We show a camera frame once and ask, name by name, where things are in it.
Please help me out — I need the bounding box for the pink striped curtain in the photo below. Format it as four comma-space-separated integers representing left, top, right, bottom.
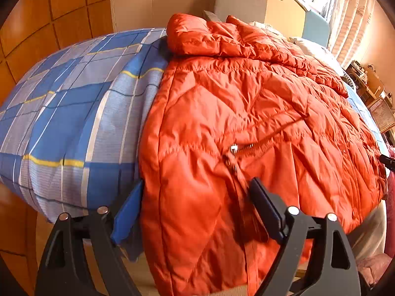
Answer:
327, 0, 375, 67

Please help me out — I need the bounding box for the orange puffer jacket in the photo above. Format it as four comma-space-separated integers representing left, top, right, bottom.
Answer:
138, 13, 387, 295

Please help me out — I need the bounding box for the wooden side table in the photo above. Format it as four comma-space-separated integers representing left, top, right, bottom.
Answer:
346, 60, 384, 106

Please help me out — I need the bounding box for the red ruffled cloth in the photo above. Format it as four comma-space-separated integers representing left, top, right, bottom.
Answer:
356, 147, 395, 287

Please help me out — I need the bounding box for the wooden rattan chair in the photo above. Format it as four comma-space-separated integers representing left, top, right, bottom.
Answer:
366, 97, 395, 134

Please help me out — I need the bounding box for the grey yellow blue headboard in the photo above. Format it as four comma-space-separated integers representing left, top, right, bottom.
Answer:
203, 0, 329, 47

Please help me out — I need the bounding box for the blue plaid bed sheet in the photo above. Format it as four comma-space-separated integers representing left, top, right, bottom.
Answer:
0, 27, 391, 263

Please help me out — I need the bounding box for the white deer print pillow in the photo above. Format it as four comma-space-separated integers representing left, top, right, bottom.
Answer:
288, 37, 345, 77

